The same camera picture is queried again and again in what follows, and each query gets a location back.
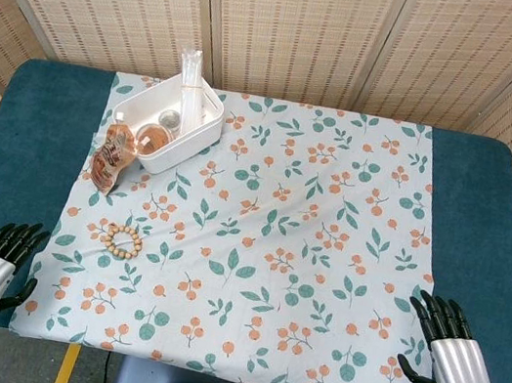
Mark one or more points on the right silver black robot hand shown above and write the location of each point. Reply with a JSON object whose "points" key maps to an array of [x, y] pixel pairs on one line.
{"points": [[462, 372]]}

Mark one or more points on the teal blue table cover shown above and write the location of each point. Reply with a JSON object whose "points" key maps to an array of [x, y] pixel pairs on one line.
{"points": [[34, 127]]}

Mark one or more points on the orange spouted drink pouch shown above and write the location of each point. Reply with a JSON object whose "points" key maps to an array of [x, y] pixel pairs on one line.
{"points": [[111, 156]]}

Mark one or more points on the round clear orange container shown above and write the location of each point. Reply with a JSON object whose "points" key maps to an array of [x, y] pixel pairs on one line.
{"points": [[153, 140]]}

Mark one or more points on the small silver lid jar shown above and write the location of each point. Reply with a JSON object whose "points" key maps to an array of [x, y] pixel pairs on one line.
{"points": [[170, 120]]}

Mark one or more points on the white plastic storage box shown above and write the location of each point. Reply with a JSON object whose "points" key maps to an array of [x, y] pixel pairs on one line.
{"points": [[186, 139]]}

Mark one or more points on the floral fruit print tablecloth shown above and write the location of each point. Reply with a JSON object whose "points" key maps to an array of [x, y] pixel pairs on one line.
{"points": [[272, 214]]}

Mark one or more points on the clear pack of straws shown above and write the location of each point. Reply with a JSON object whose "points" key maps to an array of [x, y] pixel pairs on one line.
{"points": [[192, 91]]}

